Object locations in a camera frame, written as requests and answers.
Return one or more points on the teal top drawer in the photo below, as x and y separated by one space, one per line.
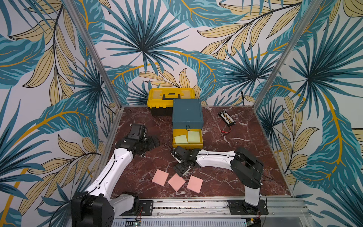
195 124

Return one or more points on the yellow black toolbox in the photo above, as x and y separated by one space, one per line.
160 100

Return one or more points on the aluminium corner post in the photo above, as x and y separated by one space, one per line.
301 26
77 19

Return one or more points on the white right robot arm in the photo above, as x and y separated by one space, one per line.
247 167

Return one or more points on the black battery holder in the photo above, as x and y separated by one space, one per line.
225 116

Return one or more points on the yellow drawer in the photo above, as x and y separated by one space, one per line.
177 132

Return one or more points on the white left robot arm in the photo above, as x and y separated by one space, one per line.
95 207

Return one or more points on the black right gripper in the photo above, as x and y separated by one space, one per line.
181 163

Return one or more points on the pink sticky note pad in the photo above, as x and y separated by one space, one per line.
195 184
160 177
176 182

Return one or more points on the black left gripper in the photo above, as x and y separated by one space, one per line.
151 145

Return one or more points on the right aluminium corner post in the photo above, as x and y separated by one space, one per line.
301 26

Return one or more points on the green sticky note pad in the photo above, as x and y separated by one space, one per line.
194 137
181 139

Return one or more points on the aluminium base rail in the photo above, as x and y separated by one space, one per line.
276 211

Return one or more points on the teal drawer cabinet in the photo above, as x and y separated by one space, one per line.
187 109

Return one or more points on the left aluminium corner post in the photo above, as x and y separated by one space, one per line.
77 19

